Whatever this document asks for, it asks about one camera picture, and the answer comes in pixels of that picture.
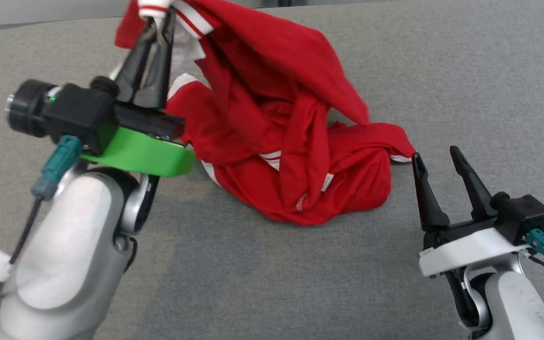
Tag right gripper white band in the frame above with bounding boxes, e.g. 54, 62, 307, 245
411, 145, 531, 278

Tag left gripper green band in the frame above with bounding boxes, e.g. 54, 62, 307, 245
7, 7, 196, 178

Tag red shirt white sleeves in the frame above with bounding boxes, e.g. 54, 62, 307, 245
165, 72, 417, 226

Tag grey fabric sofa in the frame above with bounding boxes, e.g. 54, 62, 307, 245
0, 0, 544, 340

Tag left arm cable teal connector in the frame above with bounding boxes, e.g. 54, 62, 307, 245
0, 136, 83, 305

